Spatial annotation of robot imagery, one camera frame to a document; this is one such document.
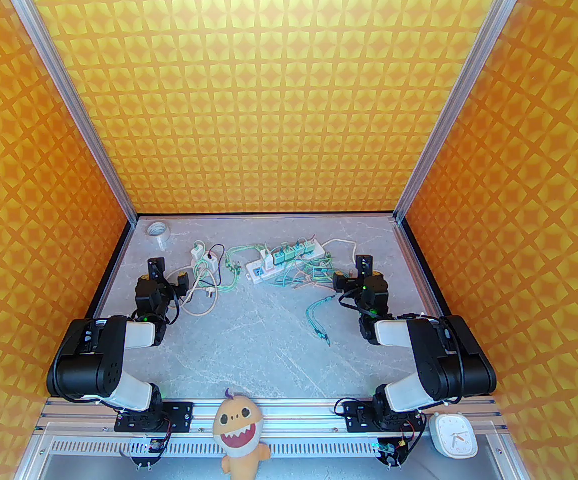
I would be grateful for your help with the small white socket adapter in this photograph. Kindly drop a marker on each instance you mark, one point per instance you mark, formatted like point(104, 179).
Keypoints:
point(198, 255)

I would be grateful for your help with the white power strip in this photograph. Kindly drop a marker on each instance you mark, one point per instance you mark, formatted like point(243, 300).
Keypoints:
point(257, 271)

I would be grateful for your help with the white square charger plug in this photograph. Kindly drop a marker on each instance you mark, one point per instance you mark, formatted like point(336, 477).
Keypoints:
point(265, 257)

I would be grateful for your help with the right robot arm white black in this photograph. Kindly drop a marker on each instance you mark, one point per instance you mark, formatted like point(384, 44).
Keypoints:
point(449, 363)

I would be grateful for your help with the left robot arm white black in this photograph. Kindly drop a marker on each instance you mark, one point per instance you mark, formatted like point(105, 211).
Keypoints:
point(83, 368)

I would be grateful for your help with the black table edge trim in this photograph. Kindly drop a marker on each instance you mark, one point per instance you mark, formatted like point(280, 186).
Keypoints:
point(108, 278)
point(429, 268)

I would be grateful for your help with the clear tape roll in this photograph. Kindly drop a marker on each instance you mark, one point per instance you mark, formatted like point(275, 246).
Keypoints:
point(158, 230)

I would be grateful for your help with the small electronics board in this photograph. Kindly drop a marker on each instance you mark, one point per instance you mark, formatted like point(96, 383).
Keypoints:
point(391, 452)
point(147, 450)

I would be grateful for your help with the orange shark plush toy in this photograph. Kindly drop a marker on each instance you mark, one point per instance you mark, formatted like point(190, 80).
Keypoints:
point(238, 433)

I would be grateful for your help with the white square clock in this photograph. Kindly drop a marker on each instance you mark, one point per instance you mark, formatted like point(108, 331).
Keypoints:
point(453, 435)

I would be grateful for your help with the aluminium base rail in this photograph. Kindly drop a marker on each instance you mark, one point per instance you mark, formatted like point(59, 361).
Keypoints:
point(299, 413)

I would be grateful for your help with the aluminium frame post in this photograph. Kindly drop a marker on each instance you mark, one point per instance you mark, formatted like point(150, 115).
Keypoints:
point(454, 93)
point(68, 93)

